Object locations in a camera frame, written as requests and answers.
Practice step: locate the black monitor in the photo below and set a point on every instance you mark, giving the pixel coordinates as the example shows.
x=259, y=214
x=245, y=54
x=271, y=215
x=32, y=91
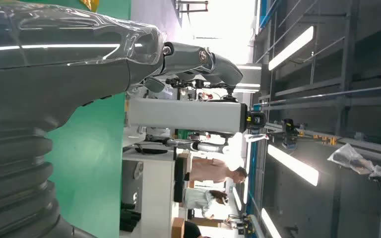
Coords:
x=178, y=179

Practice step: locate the white cabinet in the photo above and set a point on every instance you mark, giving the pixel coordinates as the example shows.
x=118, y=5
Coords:
x=157, y=197

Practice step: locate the person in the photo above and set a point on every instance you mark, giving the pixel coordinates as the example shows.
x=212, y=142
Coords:
x=192, y=231
x=210, y=170
x=197, y=198

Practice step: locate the brown cardboard box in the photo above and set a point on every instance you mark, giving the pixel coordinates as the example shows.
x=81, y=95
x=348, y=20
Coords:
x=178, y=228

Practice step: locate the grey machine stand with column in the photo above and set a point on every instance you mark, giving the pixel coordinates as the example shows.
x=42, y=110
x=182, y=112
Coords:
x=184, y=115

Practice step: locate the long ceiling light panel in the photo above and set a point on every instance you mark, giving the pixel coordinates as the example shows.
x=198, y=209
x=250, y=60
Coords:
x=292, y=164
x=270, y=224
x=290, y=48

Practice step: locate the yellow tape-wrapped cardboard box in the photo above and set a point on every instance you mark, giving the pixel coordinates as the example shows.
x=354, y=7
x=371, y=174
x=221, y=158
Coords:
x=90, y=4

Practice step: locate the plastic-wrapped device on beam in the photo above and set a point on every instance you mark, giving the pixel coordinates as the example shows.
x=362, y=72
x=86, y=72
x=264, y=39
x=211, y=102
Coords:
x=355, y=161

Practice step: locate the black camera on column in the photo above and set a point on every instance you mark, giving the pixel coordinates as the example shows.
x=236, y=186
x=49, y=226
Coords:
x=256, y=120

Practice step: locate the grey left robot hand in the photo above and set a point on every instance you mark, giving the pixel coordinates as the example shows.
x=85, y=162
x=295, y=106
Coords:
x=62, y=72

